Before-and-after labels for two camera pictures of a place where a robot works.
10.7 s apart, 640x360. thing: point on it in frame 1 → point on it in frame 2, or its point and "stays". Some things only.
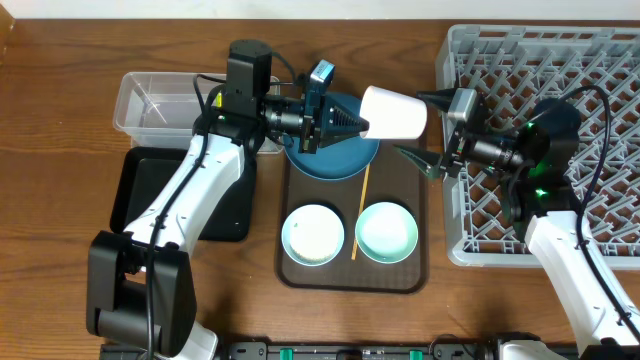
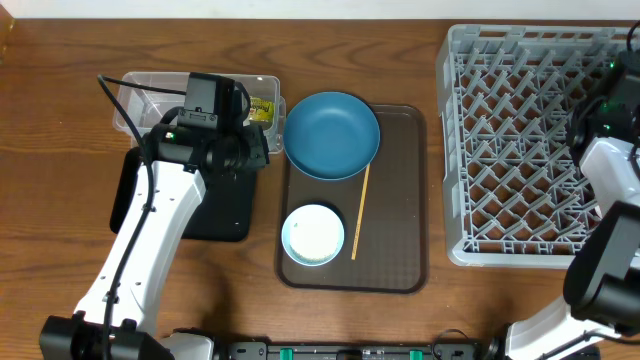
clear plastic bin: x=160 y=110 stays
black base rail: x=338 y=350 stays
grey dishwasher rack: x=596 y=69 stays
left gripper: x=327 y=114 → x=258 y=145
